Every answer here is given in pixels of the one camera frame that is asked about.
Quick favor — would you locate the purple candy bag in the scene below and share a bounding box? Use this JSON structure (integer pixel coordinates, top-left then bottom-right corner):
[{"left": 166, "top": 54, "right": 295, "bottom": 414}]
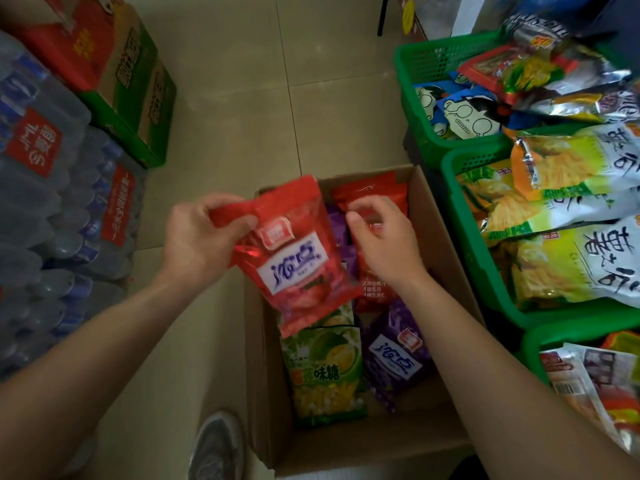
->
[
  {"left": 325, "top": 204, "right": 360, "bottom": 281},
  {"left": 361, "top": 298, "right": 436, "bottom": 414}
]

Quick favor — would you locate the yellow green chip bag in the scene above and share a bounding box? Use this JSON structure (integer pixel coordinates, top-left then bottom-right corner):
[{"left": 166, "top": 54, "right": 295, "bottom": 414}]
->
[
  {"left": 509, "top": 215, "right": 640, "bottom": 311},
  {"left": 510, "top": 122, "right": 640, "bottom": 202},
  {"left": 457, "top": 160, "right": 640, "bottom": 248}
]

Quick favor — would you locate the brown cardboard box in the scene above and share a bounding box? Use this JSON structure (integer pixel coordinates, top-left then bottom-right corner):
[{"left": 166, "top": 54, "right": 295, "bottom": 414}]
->
[{"left": 244, "top": 164, "right": 485, "bottom": 478}]

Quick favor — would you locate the green candy bag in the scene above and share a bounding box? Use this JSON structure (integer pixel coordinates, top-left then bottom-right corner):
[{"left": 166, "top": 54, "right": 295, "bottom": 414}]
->
[
  {"left": 280, "top": 325, "right": 369, "bottom": 428},
  {"left": 318, "top": 302, "right": 356, "bottom": 328}
]

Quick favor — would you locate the black metal leg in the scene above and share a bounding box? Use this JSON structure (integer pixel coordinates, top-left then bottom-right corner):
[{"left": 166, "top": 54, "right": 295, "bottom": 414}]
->
[{"left": 376, "top": 0, "right": 397, "bottom": 38}]

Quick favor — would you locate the white post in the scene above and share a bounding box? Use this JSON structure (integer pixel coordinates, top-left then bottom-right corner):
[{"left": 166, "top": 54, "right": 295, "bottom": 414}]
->
[{"left": 451, "top": 0, "right": 490, "bottom": 38}]

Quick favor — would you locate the person's right forearm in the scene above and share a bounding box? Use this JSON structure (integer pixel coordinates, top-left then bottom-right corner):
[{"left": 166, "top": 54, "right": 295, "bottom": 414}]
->
[{"left": 399, "top": 273, "right": 640, "bottom": 480}]

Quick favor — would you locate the shrink-wrapped water bottle pack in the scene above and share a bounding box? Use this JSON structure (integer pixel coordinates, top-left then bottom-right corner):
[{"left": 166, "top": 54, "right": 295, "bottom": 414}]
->
[
  {"left": 0, "top": 30, "right": 92, "bottom": 218},
  {"left": 42, "top": 127, "right": 149, "bottom": 281},
  {"left": 0, "top": 245, "right": 127, "bottom": 381}
]

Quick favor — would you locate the silver and yellow snack packet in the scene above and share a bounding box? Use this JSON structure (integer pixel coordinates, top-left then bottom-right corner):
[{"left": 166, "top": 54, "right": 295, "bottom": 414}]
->
[{"left": 513, "top": 70, "right": 640, "bottom": 126}]

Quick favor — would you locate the person's left hand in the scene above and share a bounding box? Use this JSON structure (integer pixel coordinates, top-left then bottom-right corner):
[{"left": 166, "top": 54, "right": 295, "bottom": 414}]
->
[{"left": 159, "top": 193, "right": 259, "bottom": 293}]

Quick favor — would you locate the red and green carton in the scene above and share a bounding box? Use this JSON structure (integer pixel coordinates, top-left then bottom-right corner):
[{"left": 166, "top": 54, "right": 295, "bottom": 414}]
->
[
  {"left": 79, "top": 59, "right": 179, "bottom": 169},
  {"left": 0, "top": 0, "right": 160, "bottom": 118}
]

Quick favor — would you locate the grey sneaker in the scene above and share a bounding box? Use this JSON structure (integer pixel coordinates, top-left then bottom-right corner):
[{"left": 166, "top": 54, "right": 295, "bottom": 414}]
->
[{"left": 187, "top": 411, "right": 246, "bottom": 480}]

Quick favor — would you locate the red snack packet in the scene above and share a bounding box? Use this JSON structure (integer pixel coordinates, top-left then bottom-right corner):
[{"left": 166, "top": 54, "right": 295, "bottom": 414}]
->
[{"left": 457, "top": 43, "right": 580, "bottom": 106}]

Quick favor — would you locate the person's left forearm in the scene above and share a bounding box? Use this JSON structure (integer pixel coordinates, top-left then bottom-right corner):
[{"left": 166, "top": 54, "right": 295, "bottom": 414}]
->
[{"left": 0, "top": 273, "right": 202, "bottom": 480}]

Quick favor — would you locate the orange snack packet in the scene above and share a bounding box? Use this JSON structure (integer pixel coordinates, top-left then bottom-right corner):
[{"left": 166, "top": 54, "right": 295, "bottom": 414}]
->
[{"left": 600, "top": 330, "right": 640, "bottom": 356}]

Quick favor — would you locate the red candy bag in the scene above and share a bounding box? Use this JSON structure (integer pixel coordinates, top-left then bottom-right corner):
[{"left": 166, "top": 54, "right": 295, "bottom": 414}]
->
[
  {"left": 332, "top": 171, "right": 410, "bottom": 314},
  {"left": 209, "top": 175, "right": 364, "bottom": 340}
]

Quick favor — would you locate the clear white snack packet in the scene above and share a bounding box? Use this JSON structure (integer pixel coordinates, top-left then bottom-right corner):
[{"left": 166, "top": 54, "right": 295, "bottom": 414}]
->
[
  {"left": 564, "top": 342, "right": 640, "bottom": 458},
  {"left": 539, "top": 347, "right": 628, "bottom": 448}
]

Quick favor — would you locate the blue cartoon snack packet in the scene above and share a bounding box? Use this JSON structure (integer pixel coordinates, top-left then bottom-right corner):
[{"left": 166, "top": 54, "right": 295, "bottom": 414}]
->
[
  {"left": 437, "top": 85, "right": 543, "bottom": 141},
  {"left": 413, "top": 80, "right": 467, "bottom": 139}
]

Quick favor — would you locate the green plastic basket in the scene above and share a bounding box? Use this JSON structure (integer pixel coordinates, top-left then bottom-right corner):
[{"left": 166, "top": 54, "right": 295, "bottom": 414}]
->
[
  {"left": 520, "top": 315, "right": 640, "bottom": 386},
  {"left": 393, "top": 29, "right": 606, "bottom": 169},
  {"left": 440, "top": 139, "right": 640, "bottom": 331}
]

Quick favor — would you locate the person's right hand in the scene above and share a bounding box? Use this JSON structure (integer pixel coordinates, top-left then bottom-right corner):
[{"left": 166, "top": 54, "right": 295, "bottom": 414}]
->
[{"left": 346, "top": 196, "right": 429, "bottom": 293}]

